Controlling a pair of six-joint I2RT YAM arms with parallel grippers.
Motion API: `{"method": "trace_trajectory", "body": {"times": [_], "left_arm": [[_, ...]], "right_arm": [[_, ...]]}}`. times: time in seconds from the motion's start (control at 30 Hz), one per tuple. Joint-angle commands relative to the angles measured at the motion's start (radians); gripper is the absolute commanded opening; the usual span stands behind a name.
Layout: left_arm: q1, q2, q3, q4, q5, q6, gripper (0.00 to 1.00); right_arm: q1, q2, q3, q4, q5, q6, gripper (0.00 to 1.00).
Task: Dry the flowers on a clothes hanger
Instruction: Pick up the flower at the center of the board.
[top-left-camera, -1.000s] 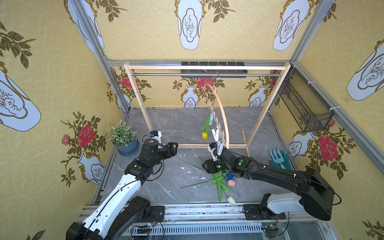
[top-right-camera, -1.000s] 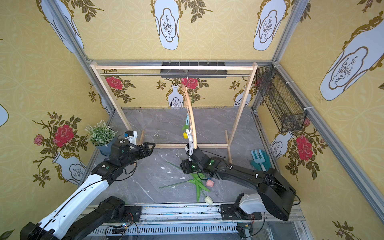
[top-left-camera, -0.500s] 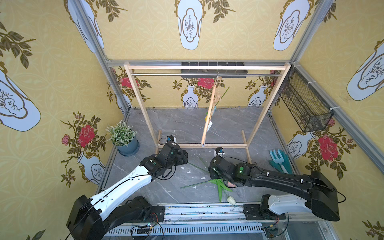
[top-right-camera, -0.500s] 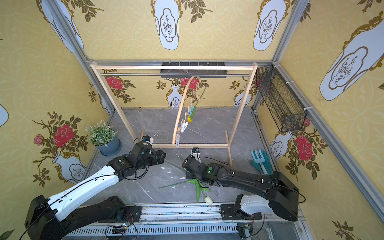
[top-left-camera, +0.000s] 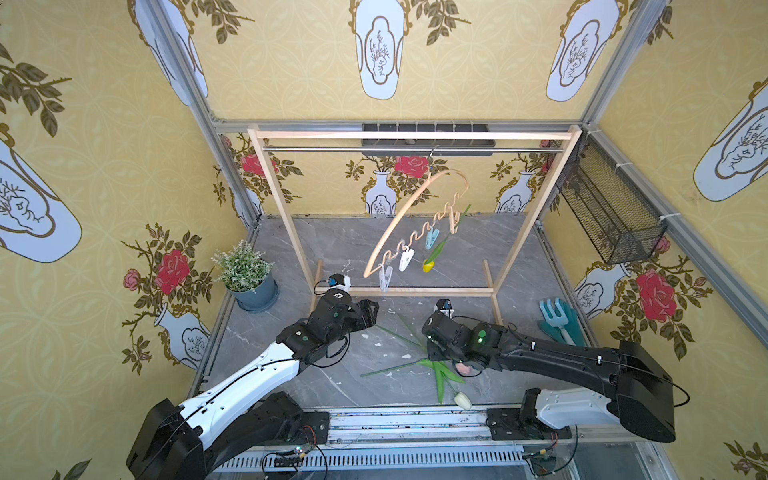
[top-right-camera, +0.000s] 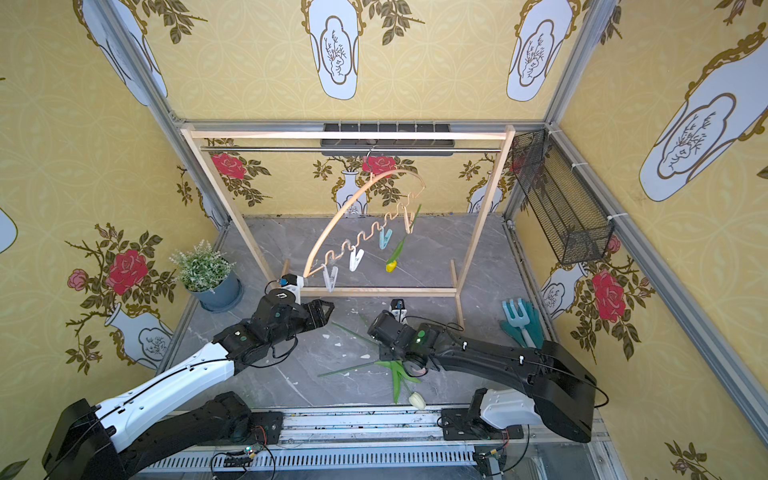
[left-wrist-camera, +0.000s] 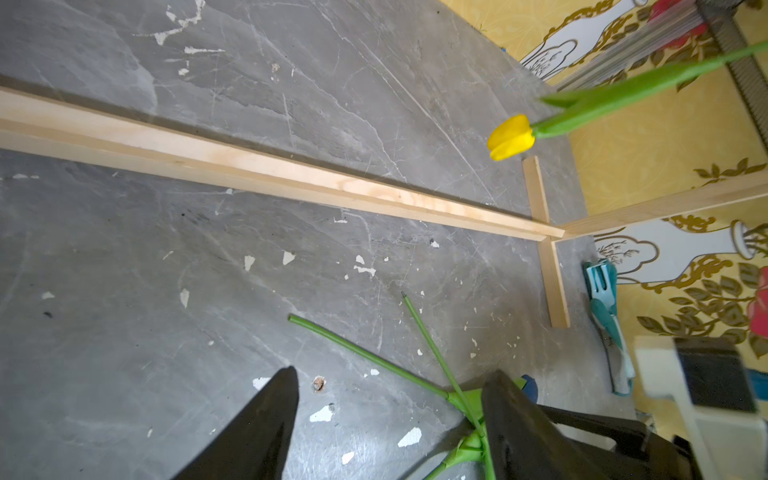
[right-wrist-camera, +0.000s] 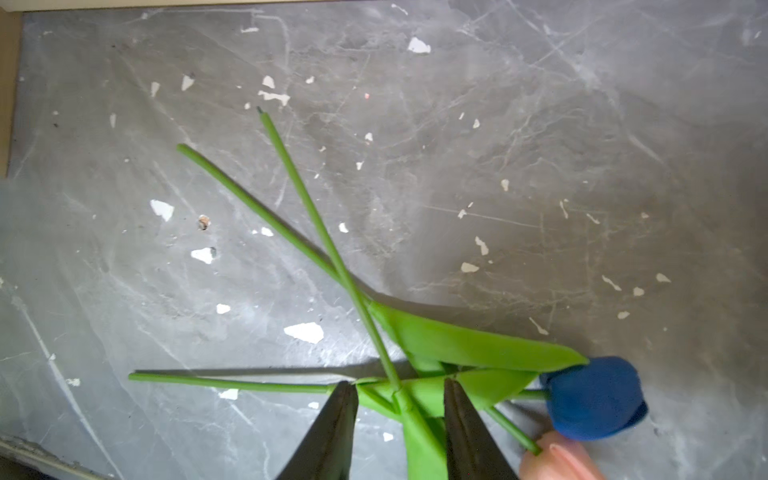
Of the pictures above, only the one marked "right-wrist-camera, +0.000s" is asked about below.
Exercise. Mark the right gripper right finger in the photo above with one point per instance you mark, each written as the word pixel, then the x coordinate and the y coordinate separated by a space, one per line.
pixel 472 452

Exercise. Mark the blue artificial tulip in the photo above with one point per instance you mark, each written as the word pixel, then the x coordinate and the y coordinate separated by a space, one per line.
pixel 587 399

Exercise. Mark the pink artificial tulip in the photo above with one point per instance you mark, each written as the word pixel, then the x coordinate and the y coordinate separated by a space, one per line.
pixel 551 457

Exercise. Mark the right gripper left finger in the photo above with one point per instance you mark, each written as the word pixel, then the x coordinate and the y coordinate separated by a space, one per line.
pixel 326 450

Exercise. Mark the white artificial tulip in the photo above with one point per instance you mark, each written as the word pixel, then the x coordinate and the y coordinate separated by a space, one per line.
pixel 422 446

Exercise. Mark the wooden clothes rack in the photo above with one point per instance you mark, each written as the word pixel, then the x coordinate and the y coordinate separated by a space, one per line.
pixel 11 44

